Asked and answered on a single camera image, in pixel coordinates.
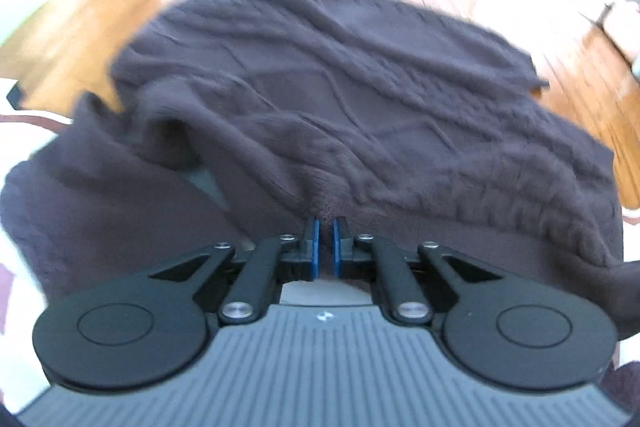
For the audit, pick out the small black rug corner tag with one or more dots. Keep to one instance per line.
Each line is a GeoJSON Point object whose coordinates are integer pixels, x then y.
{"type": "Point", "coordinates": [16, 94]}

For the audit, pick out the grey white maroon checked rug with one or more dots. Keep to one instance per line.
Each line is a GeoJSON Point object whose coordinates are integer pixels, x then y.
{"type": "Point", "coordinates": [15, 307]}

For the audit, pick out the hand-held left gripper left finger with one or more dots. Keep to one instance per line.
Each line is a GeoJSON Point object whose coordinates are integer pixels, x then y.
{"type": "Point", "coordinates": [314, 252]}

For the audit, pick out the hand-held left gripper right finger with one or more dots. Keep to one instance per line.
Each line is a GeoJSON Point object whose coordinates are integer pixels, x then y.
{"type": "Point", "coordinates": [336, 252]}

